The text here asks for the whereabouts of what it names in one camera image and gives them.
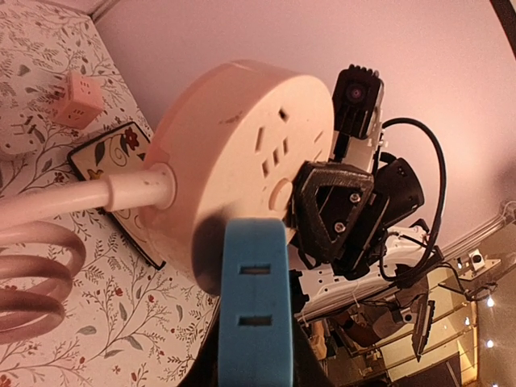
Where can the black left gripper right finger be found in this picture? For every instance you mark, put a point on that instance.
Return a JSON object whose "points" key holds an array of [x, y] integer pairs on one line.
{"points": [[306, 368]]}

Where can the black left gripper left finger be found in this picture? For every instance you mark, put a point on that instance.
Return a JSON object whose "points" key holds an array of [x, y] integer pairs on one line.
{"points": [[204, 372]]}

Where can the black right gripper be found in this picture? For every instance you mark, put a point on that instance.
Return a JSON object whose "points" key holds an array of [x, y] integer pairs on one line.
{"points": [[341, 214]]}

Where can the cyan square plug adapter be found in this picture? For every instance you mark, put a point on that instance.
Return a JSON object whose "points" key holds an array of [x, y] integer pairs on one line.
{"points": [[255, 339]]}

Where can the round pink power socket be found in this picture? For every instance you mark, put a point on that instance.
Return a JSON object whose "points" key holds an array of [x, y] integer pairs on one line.
{"points": [[235, 140]]}

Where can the small pink cube socket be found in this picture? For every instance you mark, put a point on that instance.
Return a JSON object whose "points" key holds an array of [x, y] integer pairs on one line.
{"points": [[80, 104]]}

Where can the floral square plate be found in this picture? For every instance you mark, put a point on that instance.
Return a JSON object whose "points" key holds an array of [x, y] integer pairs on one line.
{"points": [[119, 150]]}

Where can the white charger right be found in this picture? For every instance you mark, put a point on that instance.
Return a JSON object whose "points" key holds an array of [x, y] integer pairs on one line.
{"points": [[18, 137]]}

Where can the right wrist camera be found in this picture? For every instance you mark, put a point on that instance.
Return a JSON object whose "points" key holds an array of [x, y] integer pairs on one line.
{"points": [[356, 98]]}

